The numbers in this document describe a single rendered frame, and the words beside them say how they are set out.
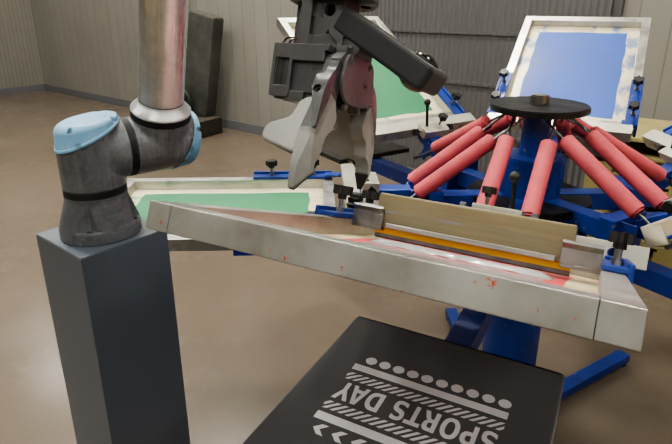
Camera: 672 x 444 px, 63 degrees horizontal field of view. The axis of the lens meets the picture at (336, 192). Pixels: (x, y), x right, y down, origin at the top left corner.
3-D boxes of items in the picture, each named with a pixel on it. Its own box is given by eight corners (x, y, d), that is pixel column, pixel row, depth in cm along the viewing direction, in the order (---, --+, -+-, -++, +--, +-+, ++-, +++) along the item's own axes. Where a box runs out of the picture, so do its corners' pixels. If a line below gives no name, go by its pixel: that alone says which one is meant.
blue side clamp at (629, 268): (628, 307, 90) (636, 265, 90) (595, 299, 92) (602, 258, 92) (622, 291, 117) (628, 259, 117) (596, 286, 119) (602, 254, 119)
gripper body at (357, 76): (303, 111, 61) (318, 1, 60) (375, 118, 57) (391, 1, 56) (265, 101, 54) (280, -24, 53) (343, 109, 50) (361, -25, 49)
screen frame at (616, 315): (641, 353, 47) (648, 309, 47) (144, 228, 73) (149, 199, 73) (617, 284, 118) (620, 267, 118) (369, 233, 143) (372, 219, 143)
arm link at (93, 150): (53, 182, 107) (41, 113, 103) (123, 170, 115) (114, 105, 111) (69, 198, 98) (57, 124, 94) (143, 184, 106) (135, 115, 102)
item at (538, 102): (543, 486, 195) (605, 110, 151) (435, 446, 213) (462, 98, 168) (558, 415, 228) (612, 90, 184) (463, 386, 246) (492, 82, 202)
